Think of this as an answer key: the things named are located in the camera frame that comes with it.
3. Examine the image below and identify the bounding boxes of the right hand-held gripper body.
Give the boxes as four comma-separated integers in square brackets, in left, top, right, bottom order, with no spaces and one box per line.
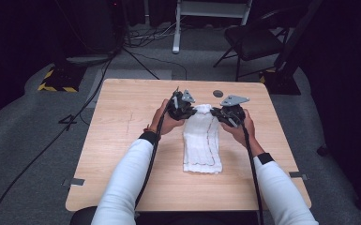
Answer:
[219,95,251,128]

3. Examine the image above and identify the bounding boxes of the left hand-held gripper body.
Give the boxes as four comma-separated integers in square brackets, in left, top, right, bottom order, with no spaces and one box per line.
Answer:
[167,87,198,122]

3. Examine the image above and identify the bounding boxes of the white towel with red stitching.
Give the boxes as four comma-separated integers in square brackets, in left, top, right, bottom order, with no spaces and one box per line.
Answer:
[182,103,223,174]

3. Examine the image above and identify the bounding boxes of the person's left hand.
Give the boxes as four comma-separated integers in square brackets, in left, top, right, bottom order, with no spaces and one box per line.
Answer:
[149,98,186,137]

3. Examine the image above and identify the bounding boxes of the person's right hand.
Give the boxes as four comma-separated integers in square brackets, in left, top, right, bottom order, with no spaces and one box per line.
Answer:
[220,108,259,149]

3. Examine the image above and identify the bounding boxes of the black base with striped tape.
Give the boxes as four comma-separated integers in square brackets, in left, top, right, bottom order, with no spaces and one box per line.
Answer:
[37,64,87,94]
[258,67,302,96]

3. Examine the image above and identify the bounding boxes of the black folding chair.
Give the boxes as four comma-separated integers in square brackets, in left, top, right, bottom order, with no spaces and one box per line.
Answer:
[213,7,294,83]

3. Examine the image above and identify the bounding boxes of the grey tape piece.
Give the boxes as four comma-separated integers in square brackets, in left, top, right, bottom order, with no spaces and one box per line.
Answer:
[288,171,309,182]
[62,177,86,188]

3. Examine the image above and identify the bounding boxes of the black slanted stand pole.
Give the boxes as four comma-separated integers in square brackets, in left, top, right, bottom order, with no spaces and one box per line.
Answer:
[274,0,323,73]

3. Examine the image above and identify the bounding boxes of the large black stand column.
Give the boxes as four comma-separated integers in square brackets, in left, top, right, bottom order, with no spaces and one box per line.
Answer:
[54,0,128,66]

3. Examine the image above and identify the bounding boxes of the person's dark legs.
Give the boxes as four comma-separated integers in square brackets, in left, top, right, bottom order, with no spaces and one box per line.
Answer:
[69,205,261,225]

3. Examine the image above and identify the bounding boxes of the thin black floor cable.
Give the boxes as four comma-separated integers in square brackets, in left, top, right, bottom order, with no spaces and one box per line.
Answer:
[121,46,188,81]

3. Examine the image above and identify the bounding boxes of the left hand-held gripper black cable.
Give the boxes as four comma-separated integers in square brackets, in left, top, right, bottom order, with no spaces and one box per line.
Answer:
[134,98,173,210]

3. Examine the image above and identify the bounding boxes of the hand-held gripper black cable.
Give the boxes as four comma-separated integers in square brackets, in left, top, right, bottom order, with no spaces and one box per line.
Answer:
[240,123,265,225]
[134,98,173,210]

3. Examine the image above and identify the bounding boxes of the right hand-held gripper black cable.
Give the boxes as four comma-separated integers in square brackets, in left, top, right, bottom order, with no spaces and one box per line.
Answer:
[240,123,265,225]

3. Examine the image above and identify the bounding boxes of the white metal stand frame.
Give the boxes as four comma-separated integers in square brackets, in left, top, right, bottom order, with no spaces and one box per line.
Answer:
[172,0,253,54]

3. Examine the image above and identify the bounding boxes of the bundle of floor cables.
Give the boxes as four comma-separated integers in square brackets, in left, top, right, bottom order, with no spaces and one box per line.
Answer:
[124,22,183,49]

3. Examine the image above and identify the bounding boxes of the long black floor cable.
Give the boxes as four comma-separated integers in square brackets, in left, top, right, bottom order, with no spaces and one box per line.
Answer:
[0,55,114,225]

